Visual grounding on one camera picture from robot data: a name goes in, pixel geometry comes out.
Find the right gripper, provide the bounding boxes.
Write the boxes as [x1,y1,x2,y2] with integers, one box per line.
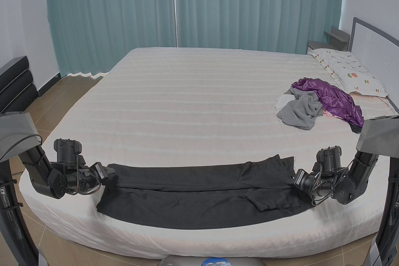
[294,168,311,193]

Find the white garment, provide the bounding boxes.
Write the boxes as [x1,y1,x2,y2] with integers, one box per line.
[275,95,292,109]

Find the bed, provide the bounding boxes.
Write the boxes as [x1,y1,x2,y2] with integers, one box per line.
[19,17,399,259]

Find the purple satin garment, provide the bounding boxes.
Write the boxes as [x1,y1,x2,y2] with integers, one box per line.
[291,78,365,134]

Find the black T-shirt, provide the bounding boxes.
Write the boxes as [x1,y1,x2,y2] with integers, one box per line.
[96,155,314,230]

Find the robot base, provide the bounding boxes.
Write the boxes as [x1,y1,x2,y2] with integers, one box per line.
[157,255,261,266]

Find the white printed pillow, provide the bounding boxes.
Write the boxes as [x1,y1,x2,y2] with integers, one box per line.
[308,48,388,97]

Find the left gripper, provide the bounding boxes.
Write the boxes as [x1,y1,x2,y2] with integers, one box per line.
[92,161,110,186]

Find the black chest of drawers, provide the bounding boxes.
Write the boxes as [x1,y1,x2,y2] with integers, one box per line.
[0,56,38,114]

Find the grey garment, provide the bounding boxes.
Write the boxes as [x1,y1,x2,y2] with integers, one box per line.
[277,89,324,130]

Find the grey bedside table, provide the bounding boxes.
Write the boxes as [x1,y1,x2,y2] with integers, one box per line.
[307,26,350,52]

